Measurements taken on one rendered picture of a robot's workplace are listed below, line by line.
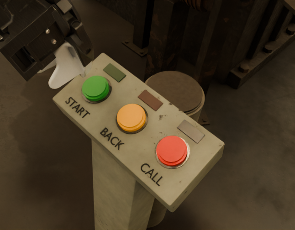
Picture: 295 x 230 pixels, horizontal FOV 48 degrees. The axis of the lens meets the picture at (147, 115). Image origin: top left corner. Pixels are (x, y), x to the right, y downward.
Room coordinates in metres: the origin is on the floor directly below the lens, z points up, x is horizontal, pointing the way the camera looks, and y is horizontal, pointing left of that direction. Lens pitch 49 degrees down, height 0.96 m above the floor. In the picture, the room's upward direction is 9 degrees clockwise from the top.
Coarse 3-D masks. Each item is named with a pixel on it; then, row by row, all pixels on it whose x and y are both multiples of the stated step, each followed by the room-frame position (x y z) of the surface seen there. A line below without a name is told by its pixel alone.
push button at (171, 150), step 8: (168, 136) 0.27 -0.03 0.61; (176, 136) 0.27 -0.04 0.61; (160, 144) 0.26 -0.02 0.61; (168, 144) 0.26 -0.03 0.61; (176, 144) 0.26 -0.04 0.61; (184, 144) 0.26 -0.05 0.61; (160, 152) 0.24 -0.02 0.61; (168, 152) 0.25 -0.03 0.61; (176, 152) 0.25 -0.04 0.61; (184, 152) 0.25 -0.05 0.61; (160, 160) 0.24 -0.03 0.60; (168, 160) 0.24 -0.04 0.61; (176, 160) 0.24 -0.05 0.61
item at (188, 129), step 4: (184, 120) 0.30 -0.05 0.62; (180, 124) 0.29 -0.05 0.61; (184, 124) 0.29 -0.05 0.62; (188, 124) 0.29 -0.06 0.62; (180, 128) 0.28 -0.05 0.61; (184, 128) 0.28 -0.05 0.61; (188, 128) 0.28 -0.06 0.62; (192, 128) 0.28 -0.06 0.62; (196, 128) 0.29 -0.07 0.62; (184, 132) 0.28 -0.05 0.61; (188, 132) 0.28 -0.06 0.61; (192, 132) 0.28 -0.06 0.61; (196, 132) 0.28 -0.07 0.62; (200, 132) 0.28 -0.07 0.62; (188, 136) 0.27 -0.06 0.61; (192, 136) 0.27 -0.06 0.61; (196, 136) 0.27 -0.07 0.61; (200, 136) 0.27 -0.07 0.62; (196, 140) 0.27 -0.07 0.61; (200, 140) 0.27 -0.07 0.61
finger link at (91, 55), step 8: (64, 16) 0.28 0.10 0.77; (72, 16) 0.28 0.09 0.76; (72, 24) 0.27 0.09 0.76; (80, 24) 0.27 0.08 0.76; (72, 32) 0.28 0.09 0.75; (80, 32) 0.27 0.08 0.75; (72, 40) 0.27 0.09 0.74; (80, 40) 0.27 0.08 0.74; (88, 40) 0.28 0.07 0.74; (80, 48) 0.27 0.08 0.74; (88, 48) 0.28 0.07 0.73; (80, 56) 0.28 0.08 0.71; (88, 56) 0.28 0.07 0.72
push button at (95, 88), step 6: (90, 78) 0.35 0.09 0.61; (96, 78) 0.35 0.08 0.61; (102, 78) 0.35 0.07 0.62; (84, 84) 0.34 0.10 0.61; (90, 84) 0.34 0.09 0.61; (96, 84) 0.34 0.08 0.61; (102, 84) 0.34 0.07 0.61; (108, 84) 0.34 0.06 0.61; (84, 90) 0.33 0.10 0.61; (90, 90) 0.33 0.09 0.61; (96, 90) 0.33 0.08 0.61; (102, 90) 0.33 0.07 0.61; (108, 90) 0.34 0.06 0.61; (90, 96) 0.32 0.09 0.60; (96, 96) 0.32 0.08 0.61; (102, 96) 0.33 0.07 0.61
